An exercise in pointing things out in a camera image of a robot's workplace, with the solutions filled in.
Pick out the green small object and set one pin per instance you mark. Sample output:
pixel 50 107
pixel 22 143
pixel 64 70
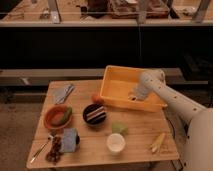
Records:
pixel 119 128

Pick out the blue sponge block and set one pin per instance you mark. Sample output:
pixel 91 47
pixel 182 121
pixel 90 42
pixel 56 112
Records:
pixel 70 140

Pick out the yellow plastic bin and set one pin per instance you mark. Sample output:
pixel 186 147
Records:
pixel 118 82

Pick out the green cucumber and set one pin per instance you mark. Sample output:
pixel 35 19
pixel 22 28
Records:
pixel 61 117

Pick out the white cup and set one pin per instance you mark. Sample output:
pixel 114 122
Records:
pixel 115 143

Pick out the black bowl with cake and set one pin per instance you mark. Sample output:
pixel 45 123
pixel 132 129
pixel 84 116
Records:
pixel 94 114

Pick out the orange bowl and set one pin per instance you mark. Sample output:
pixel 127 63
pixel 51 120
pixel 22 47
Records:
pixel 51 113

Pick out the wooden table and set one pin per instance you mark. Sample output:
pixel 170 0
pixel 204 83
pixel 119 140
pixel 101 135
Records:
pixel 143 129

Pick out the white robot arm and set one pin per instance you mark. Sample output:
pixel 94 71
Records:
pixel 198 149

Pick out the gold spoon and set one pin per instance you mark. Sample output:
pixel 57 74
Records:
pixel 50 137

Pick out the background workbench shelf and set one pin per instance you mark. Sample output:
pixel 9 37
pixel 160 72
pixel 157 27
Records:
pixel 99 13

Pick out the orange fruit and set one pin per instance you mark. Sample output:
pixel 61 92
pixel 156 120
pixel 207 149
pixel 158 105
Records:
pixel 97 99

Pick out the grey folded cloth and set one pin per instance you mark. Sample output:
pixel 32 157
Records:
pixel 60 94

